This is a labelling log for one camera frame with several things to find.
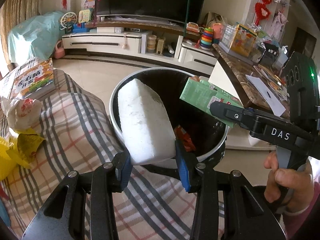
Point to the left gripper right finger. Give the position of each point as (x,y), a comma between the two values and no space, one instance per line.
(190,175)

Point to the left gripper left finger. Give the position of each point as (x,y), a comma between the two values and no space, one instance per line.
(122,171)

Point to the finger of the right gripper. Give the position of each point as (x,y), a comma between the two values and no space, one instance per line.
(244,117)

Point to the orange red snack bag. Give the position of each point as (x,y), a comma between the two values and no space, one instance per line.
(185,138)

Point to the white foam block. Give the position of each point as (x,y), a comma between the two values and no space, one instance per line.
(147,132)

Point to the green cardboard box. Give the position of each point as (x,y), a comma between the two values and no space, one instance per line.
(201,94)

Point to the yellow plastic bag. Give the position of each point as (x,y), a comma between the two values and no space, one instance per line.
(18,148)

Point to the white red bag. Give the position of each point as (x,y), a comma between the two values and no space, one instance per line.
(21,113)

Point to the black white trash bin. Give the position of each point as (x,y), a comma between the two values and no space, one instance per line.
(207,134)

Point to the right hand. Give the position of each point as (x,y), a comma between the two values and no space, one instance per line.
(300,182)

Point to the colourful box on counter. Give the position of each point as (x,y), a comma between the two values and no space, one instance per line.
(243,40)

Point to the white tv cabinet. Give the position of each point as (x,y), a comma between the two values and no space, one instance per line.
(142,46)

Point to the colourful children book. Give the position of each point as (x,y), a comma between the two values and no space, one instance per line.
(34,79)

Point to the pink watering can toy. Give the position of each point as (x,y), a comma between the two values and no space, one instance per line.
(59,51)

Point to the toy telephone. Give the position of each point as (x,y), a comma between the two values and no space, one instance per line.
(84,16)

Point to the teal covered furniture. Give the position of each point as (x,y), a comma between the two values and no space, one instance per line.
(35,37)

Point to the toy ferris wheel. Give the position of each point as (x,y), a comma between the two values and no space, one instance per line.
(68,20)

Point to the right beige curtain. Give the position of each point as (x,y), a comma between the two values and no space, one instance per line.
(14,12)

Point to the rainbow stacking ring toy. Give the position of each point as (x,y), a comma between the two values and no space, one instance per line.
(206,39)

